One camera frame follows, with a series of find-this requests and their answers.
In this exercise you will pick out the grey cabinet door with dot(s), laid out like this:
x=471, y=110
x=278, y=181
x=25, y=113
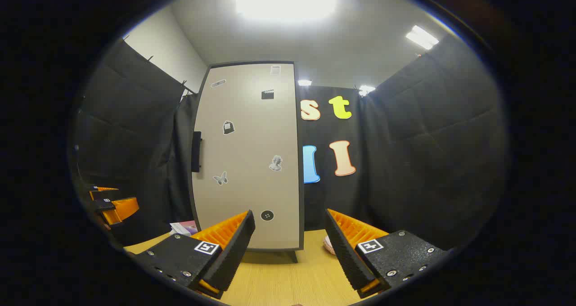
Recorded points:
x=247, y=162

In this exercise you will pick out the large ceiling light panel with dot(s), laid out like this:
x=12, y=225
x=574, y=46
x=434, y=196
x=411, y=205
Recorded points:
x=285, y=0

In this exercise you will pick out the pink plush toy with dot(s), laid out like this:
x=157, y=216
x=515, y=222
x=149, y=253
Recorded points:
x=330, y=245

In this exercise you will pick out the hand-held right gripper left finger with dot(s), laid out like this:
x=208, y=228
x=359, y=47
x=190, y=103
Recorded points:
x=234, y=256

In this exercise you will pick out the long ceiling strip light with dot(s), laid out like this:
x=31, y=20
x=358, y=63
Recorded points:
x=422, y=37

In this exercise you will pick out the black backdrop cloth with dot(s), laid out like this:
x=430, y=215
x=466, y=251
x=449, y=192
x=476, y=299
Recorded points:
x=427, y=153

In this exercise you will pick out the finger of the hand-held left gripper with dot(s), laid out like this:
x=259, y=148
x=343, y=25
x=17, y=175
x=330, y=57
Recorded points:
x=105, y=193
x=119, y=209

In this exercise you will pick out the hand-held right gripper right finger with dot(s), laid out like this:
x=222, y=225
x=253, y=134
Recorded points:
x=346, y=256

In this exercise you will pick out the small white box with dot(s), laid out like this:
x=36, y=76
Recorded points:
x=177, y=227

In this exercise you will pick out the small ceiling light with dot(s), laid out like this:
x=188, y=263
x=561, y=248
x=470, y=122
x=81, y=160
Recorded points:
x=304, y=82
x=366, y=90

